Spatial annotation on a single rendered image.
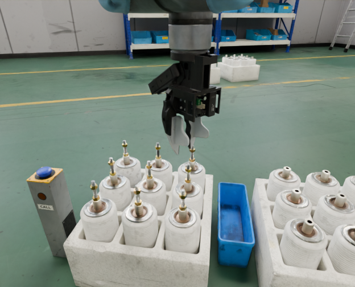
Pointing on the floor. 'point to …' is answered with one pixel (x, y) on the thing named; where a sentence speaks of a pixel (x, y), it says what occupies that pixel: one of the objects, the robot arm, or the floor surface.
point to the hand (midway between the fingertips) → (181, 144)
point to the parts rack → (214, 30)
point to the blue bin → (234, 225)
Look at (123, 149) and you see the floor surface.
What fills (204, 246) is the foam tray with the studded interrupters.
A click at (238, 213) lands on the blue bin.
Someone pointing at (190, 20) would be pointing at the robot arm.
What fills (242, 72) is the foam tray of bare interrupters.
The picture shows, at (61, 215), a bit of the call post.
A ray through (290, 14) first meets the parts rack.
